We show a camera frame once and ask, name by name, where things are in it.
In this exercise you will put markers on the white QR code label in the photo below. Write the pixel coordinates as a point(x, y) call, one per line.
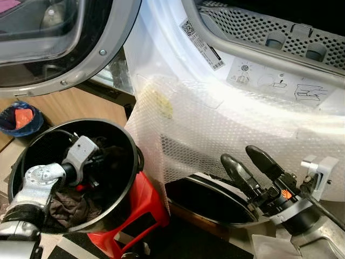
point(202, 46)

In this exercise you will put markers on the white pictogram warning sticker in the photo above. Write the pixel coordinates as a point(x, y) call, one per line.
point(253, 75)

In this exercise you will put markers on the clear bubble wrap sheet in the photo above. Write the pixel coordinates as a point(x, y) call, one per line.
point(215, 135)

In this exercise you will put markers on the grey perforated drum panel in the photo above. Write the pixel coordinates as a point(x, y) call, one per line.
point(242, 27)

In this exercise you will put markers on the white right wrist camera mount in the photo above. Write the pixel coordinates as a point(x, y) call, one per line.
point(323, 172)

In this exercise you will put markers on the black round bucket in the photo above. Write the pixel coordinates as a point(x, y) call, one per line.
point(116, 205)

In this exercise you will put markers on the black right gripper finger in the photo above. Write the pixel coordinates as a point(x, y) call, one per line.
point(237, 172)
point(264, 161)

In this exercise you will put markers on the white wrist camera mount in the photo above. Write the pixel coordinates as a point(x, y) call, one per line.
point(323, 172)
point(81, 151)

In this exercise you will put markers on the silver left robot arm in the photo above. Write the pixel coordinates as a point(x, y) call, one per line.
point(38, 181)

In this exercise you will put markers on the black glass chrome-rimmed washer door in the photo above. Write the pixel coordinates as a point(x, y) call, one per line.
point(205, 197)

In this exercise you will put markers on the yellow tape patch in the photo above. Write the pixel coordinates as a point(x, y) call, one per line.
point(160, 102)

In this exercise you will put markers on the grey round machine door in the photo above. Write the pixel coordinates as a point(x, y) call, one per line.
point(116, 32)

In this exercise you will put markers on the blue bag with orange cloth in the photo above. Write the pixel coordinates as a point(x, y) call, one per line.
point(8, 121)

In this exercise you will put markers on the dark brown garment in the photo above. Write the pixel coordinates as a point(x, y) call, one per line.
point(70, 208)

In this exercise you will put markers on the red plastic stool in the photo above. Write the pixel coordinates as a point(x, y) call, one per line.
point(143, 202)

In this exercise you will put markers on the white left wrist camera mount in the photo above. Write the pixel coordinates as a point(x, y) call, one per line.
point(81, 151)

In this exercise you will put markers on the white machine with perforated drum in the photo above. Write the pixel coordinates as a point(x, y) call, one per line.
point(161, 48)

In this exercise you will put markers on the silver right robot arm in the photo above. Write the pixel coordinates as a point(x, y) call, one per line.
point(318, 243)

